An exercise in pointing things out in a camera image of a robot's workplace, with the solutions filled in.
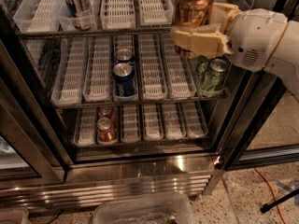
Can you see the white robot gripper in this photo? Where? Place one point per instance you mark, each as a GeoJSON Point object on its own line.
{"type": "Point", "coordinates": [256, 37]}

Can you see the orange soda can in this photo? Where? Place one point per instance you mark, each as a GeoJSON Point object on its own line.
{"type": "Point", "coordinates": [191, 14]}

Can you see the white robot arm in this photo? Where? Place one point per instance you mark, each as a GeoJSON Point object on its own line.
{"type": "Point", "coordinates": [284, 60]}

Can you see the rear green soda can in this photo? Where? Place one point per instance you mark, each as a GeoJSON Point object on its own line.
{"type": "Point", "coordinates": [201, 66]}

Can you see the green soda can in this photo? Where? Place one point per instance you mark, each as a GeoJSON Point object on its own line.
{"type": "Point", "coordinates": [215, 75]}
{"type": "Point", "coordinates": [201, 66]}

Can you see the middle shelf green can tray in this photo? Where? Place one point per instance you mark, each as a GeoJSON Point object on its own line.
{"type": "Point", "coordinates": [191, 60]}

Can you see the front green soda can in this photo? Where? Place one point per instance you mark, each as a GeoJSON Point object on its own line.
{"type": "Point", "coordinates": [215, 75]}

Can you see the middle shelf blue can tray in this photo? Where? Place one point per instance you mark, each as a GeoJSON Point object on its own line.
{"type": "Point", "coordinates": [124, 42]}

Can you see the rear blue soda can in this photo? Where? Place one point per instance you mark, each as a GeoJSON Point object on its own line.
{"type": "Point", "coordinates": [124, 56]}

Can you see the blue soda can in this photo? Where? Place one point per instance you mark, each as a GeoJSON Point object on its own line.
{"type": "Point", "coordinates": [123, 74]}
{"type": "Point", "coordinates": [124, 56]}

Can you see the bottom shelf rightmost tray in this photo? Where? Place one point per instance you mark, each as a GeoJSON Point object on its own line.
{"type": "Point", "coordinates": [194, 120]}

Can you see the front blue soda can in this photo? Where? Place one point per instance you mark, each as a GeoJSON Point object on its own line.
{"type": "Point", "coordinates": [123, 74]}

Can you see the rear red soda can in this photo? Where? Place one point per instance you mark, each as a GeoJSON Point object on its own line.
{"type": "Point", "coordinates": [107, 112]}

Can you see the red soda can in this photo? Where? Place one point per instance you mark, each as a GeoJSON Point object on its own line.
{"type": "Point", "coordinates": [106, 131]}
{"type": "Point", "coordinates": [107, 112]}

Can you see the stainless steel fridge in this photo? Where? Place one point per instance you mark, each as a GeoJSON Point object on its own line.
{"type": "Point", "coordinates": [41, 168]}

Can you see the tall silver blue can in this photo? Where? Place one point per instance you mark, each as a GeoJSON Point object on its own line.
{"type": "Point", "coordinates": [80, 12]}

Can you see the top shelf tray under tall can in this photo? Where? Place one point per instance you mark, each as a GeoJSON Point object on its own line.
{"type": "Point", "coordinates": [66, 21]}

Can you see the front red soda can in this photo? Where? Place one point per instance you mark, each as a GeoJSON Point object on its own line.
{"type": "Point", "coordinates": [106, 131]}

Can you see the middle shelf leftmost tray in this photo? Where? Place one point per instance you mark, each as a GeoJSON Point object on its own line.
{"type": "Point", "coordinates": [69, 81]}

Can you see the bottom shelf red can tray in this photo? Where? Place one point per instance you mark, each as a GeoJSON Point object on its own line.
{"type": "Point", "coordinates": [115, 124]}

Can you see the bottom shelf leftmost tray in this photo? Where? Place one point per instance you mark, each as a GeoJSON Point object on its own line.
{"type": "Point", "coordinates": [84, 134]}

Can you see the top shelf clear tray leftmost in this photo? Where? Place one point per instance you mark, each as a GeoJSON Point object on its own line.
{"type": "Point", "coordinates": [38, 16]}

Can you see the clear plastic floor bin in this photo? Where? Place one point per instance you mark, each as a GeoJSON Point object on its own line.
{"type": "Point", "coordinates": [166, 208]}

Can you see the black stand leg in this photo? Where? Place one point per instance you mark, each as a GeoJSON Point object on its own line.
{"type": "Point", "coordinates": [266, 207]}

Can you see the small clear container corner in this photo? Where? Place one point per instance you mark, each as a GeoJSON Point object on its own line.
{"type": "Point", "coordinates": [14, 216]}

